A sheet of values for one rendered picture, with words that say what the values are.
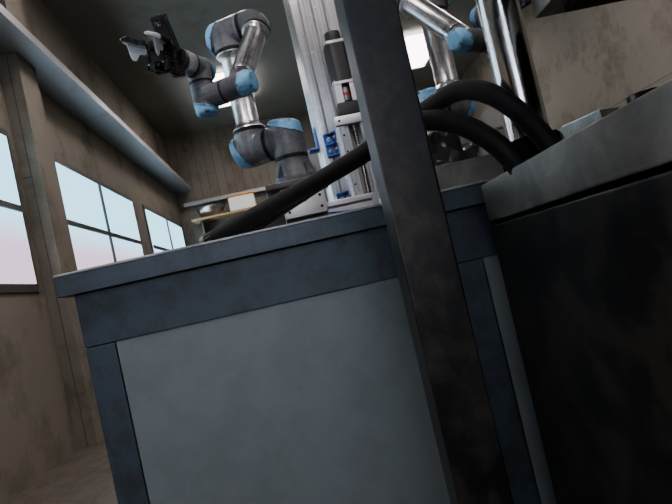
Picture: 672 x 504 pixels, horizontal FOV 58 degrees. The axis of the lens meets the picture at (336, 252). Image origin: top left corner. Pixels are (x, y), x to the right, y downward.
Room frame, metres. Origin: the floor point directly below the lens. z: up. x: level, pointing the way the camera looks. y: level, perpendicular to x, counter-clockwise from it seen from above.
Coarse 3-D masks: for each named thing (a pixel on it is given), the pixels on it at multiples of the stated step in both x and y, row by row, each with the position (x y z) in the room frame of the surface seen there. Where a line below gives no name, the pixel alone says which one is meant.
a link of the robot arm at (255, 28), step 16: (240, 16) 2.07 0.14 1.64; (256, 16) 2.04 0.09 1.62; (256, 32) 2.00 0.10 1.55; (240, 48) 1.94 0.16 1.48; (256, 48) 1.95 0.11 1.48; (240, 64) 1.87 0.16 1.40; (256, 64) 1.93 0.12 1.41; (224, 80) 1.84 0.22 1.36; (240, 80) 1.82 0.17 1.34; (256, 80) 1.86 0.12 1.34; (224, 96) 1.85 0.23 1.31; (240, 96) 1.86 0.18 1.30
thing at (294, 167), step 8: (296, 152) 2.05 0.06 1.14; (304, 152) 2.07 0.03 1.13; (280, 160) 2.06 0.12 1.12; (288, 160) 2.05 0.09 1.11; (296, 160) 2.05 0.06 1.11; (304, 160) 2.06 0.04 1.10; (280, 168) 2.06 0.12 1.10; (288, 168) 2.04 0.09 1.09; (296, 168) 2.04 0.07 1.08; (304, 168) 2.05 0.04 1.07; (312, 168) 2.08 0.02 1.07; (280, 176) 2.06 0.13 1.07; (288, 176) 2.04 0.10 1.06; (296, 176) 2.03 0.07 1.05; (304, 176) 2.04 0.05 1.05
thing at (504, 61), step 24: (480, 0) 0.88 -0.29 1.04; (504, 0) 0.87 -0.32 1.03; (504, 24) 0.87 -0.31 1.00; (504, 48) 0.87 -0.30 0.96; (528, 48) 0.87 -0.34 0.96; (504, 72) 0.88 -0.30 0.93; (528, 72) 0.87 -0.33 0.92; (528, 96) 0.87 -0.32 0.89; (504, 120) 0.90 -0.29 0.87; (528, 144) 0.85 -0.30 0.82; (504, 168) 0.89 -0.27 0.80
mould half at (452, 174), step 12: (504, 132) 1.30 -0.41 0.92; (480, 156) 1.17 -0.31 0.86; (492, 156) 1.17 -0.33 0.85; (444, 168) 1.16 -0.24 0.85; (456, 168) 1.16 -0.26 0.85; (468, 168) 1.16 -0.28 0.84; (480, 168) 1.17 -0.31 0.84; (492, 168) 1.17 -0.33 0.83; (444, 180) 1.16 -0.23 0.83; (456, 180) 1.16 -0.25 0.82; (468, 180) 1.16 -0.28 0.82; (480, 180) 1.17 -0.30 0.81
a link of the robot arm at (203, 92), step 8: (192, 80) 1.88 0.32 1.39; (200, 80) 1.87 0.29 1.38; (208, 80) 1.88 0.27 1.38; (192, 88) 1.88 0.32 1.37; (200, 88) 1.87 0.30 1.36; (208, 88) 1.86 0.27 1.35; (216, 88) 1.85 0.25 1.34; (192, 96) 1.89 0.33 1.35; (200, 96) 1.87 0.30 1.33; (208, 96) 1.86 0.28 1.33; (216, 96) 1.86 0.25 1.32; (200, 104) 1.87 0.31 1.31; (208, 104) 1.87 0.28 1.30; (216, 104) 1.88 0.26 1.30; (200, 112) 1.88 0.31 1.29; (208, 112) 1.88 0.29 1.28; (216, 112) 1.90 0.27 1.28
